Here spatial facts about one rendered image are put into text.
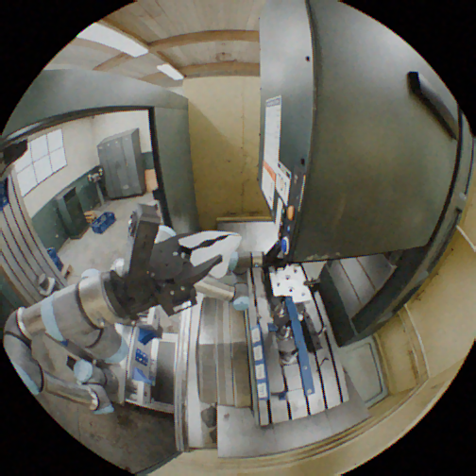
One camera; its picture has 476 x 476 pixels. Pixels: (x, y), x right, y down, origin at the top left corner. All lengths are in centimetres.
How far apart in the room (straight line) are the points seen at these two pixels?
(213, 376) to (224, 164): 162
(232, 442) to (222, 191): 194
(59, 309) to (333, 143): 46
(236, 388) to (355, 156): 116
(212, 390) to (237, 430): 32
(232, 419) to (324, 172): 118
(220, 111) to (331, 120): 134
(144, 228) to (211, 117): 144
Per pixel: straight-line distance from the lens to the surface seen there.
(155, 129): 88
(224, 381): 118
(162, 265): 23
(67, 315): 28
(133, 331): 118
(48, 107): 41
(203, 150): 162
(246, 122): 159
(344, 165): 32
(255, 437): 115
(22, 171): 472
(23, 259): 84
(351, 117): 31
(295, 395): 71
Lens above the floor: 190
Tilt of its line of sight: 38 degrees down
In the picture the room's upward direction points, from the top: straight up
